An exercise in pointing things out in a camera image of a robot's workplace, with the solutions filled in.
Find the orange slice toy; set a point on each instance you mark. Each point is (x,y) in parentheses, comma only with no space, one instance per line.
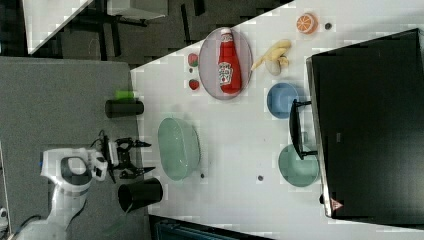
(307,23)

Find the black toaster oven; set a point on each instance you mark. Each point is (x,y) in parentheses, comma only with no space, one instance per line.
(367,101)

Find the green plastic strainer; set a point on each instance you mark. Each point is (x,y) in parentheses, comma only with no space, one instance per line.
(179,148)

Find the peeled banana toy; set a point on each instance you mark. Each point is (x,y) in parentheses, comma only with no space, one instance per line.
(275,57)

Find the half strawberry toy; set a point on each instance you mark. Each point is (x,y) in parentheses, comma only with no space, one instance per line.
(193,59)

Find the grey round plate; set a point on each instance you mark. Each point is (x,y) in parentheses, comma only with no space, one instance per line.
(208,63)

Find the upper black cylinder post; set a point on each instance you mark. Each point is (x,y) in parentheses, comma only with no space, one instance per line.
(123,108)

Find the green cylinder object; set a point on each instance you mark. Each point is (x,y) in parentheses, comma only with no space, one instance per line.
(124,94)

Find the black cylinder post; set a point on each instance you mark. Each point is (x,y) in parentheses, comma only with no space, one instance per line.
(123,108)
(139,194)

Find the red ketchup bottle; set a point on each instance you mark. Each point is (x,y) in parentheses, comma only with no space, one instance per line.
(229,72)

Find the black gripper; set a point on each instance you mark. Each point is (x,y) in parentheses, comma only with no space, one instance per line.
(117,156)

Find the lower black cylinder post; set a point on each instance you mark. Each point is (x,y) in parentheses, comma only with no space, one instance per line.
(139,194)

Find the whole strawberry toy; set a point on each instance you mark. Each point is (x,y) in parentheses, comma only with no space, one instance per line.
(194,84)

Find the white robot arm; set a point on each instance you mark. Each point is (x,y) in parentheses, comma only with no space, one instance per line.
(72,170)

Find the blue bowl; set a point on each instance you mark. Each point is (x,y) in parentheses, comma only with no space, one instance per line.
(280,98)

